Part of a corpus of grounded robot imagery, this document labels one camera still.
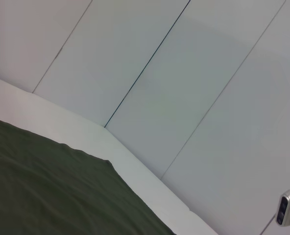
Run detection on dark green printed t-shirt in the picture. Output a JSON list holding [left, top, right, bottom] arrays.
[[0, 116, 176, 235]]

